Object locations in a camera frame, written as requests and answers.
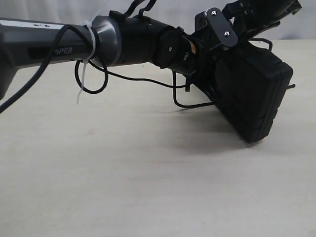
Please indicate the white zip tie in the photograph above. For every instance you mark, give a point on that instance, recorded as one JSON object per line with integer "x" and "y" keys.
{"x": 85, "y": 61}

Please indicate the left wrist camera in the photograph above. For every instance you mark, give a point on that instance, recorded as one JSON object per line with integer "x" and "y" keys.
{"x": 221, "y": 33}

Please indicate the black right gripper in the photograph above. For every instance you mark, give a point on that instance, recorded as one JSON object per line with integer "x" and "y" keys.
{"x": 252, "y": 17}

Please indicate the black plastic carry case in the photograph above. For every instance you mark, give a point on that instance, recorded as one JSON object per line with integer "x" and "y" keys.
{"x": 247, "y": 84}

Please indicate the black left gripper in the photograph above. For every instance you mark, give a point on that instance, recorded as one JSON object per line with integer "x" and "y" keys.
{"x": 190, "y": 58}

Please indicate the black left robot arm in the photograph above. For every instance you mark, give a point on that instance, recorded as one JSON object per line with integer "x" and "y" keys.
{"x": 117, "y": 39}

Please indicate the white backdrop curtain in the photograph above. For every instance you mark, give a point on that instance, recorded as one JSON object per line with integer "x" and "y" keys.
{"x": 301, "y": 26}

